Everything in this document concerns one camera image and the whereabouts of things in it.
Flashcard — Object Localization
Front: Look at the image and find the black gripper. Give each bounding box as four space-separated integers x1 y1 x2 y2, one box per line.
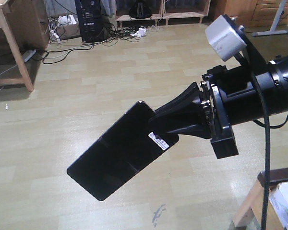
149 65 262 159

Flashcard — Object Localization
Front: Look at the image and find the black foldable phone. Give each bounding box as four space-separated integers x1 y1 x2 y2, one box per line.
67 101 179 201

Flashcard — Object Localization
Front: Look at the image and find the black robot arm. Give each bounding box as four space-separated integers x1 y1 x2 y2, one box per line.
148 56 288 159

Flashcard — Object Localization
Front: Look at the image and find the grey desk leg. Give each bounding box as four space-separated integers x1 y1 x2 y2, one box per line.
252 0 288 37

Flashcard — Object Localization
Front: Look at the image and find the wooden cabinet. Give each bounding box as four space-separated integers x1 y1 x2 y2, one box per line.
222 0 288 27

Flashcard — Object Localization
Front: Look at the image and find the wooden low shelf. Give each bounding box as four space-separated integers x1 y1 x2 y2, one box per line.
111 0 211 27

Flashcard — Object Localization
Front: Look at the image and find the black computer tower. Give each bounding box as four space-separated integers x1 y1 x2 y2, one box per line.
75 0 105 43

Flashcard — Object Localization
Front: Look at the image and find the white power strip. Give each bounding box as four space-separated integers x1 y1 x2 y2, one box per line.
49 29 61 44

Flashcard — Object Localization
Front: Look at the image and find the wooden table leg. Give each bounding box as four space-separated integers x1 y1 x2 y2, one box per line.
0 0 34 92

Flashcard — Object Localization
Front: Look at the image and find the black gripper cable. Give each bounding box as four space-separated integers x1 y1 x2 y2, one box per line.
249 69 288 230

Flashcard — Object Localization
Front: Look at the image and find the black camera bracket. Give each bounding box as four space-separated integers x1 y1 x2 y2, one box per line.
223 14 268 76

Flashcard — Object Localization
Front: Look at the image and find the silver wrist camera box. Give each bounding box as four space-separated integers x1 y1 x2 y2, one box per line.
205 15 247 62

